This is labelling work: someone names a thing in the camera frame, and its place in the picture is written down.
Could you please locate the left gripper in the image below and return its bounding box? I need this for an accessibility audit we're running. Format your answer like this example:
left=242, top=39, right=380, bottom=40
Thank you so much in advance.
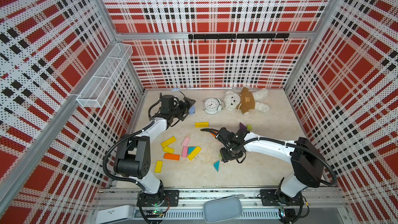
left=170, top=97, right=195, bottom=120

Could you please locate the purple triangle block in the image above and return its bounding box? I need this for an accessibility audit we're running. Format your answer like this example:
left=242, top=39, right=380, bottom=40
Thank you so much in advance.
left=239, top=122, right=247, bottom=131

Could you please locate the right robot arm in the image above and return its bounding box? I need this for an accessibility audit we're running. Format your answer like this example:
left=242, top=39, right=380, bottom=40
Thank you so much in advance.
left=201, top=128, right=337, bottom=206

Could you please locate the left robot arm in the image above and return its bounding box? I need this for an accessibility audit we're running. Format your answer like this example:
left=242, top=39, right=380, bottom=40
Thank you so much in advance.
left=102, top=94, right=196, bottom=207

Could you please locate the yellow long block top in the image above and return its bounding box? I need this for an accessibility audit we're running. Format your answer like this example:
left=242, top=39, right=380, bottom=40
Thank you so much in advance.
left=195, top=122, right=209, bottom=128

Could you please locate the yellow long block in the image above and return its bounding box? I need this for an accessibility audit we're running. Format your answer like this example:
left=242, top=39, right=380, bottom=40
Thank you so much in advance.
left=187, top=146, right=202, bottom=161
left=161, top=136, right=176, bottom=148
left=195, top=122, right=209, bottom=128

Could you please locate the white alarm clock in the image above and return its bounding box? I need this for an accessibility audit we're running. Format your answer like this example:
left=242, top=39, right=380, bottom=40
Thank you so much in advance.
left=204, top=98, right=222, bottom=115

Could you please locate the teal triangle block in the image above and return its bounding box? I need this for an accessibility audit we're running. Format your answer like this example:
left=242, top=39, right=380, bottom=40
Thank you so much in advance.
left=188, top=147, right=195, bottom=155
left=214, top=161, right=220, bottom=172

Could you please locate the pink block upper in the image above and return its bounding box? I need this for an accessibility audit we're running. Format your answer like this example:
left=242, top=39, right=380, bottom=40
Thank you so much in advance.
left=181, top=136, right=191, bottom=147

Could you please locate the pink block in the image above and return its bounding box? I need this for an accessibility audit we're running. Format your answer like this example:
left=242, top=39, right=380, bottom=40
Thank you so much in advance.
left=181, top=146, right=189, bottom=158
left=181, top=136, right=191, bottom=147

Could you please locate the yellow long block left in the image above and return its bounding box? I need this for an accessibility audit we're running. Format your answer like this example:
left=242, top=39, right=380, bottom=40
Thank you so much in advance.
left=161, top=136, right=176, bottom=148

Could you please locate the yellow long block centre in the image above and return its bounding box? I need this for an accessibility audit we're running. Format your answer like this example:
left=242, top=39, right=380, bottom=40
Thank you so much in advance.
left=187, top=146, right=202, bottom=161

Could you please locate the teal triangle block centre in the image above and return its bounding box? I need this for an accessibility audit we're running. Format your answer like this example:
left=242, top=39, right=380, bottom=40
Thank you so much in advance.
left=188, top=147, right=195, bottom=155

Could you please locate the pink block lower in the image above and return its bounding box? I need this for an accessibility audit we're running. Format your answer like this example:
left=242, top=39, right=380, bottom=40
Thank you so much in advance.
left=181, top=146, right=189, bottom=158

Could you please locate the small yellow block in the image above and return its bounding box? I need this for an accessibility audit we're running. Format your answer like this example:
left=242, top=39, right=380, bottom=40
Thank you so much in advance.
left=163, top=146, right=174, bottom=154

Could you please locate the white teddy bear brown hoodie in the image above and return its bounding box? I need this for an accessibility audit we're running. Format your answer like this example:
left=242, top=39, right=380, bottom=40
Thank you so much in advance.
left=224, top=87, right=270, bottom=115

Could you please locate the orange block lower left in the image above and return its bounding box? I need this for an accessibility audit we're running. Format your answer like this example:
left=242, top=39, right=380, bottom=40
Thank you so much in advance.
left=164, top=153, right=180, bottom=161

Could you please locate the grey pouch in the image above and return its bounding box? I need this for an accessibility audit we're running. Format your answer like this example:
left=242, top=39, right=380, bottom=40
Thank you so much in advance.
left=203, top=196, right=243, bottom=224

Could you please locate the yellow block bottom left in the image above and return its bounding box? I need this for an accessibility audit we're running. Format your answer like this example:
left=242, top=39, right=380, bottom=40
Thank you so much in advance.
left=154, top=160, right=163, bottom=173

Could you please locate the white box device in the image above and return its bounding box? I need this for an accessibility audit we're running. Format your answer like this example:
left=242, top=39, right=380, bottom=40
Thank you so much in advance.
left=95, top=205, right=134, bottom=224

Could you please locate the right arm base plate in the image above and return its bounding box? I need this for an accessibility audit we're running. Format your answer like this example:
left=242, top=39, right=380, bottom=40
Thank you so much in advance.
left=260, top=189, right=301, bottom=206

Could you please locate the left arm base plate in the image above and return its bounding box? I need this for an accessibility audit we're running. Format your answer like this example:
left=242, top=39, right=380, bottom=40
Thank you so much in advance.
left=137, top=190, right=180, bottom=207

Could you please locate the white wire basket shelf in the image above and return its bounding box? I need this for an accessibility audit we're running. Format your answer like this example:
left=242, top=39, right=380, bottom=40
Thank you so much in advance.
left=77, top=43, right=132, bottom=108

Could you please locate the black hook rail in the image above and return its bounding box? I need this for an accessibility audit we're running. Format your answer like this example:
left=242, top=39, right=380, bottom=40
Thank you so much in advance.
left=188, top=33, right=290, bottom=40

